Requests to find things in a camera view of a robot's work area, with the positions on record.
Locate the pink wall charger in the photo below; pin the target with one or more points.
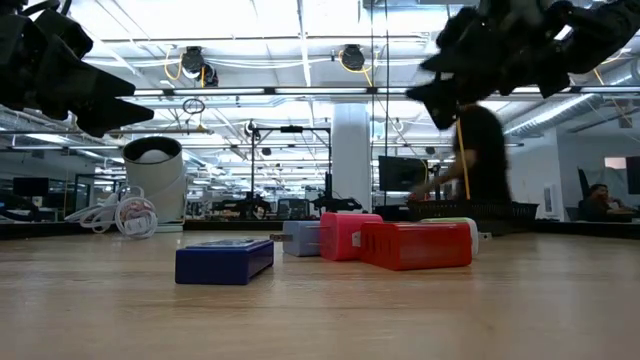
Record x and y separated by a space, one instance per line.
342 235

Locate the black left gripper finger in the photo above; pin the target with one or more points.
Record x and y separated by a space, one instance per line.
92 82
110 115

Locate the person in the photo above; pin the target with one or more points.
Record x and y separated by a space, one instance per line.
482 160
597 200

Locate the black mesh basket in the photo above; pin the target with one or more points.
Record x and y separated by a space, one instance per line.
475 210

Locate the navy blue box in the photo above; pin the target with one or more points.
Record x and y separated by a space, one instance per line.
220 265

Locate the black metal frame stand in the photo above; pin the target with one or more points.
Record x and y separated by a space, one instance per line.
253 165

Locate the grey-blue wall charger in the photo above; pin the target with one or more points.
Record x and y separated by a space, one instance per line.
302 239

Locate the white ball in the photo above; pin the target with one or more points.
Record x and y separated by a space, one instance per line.
154 156

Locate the white cylindrical holder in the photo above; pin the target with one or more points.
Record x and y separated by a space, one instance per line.
160 185

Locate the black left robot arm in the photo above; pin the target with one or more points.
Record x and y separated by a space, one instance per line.
10 5

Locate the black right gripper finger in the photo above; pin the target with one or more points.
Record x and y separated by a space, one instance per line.
445 97
455 57

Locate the black office chair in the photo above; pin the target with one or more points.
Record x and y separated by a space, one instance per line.
583 182

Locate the black monitor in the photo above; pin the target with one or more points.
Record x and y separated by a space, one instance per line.
400 174
30 186
633 175

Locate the white pillar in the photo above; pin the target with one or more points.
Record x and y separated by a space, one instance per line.
351 160

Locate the red multi-port charger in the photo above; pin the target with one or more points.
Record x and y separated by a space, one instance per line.
415 246

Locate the black background robot arm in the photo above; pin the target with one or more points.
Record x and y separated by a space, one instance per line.
335 203
245 205

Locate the white wall charger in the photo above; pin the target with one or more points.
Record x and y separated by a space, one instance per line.
474 237

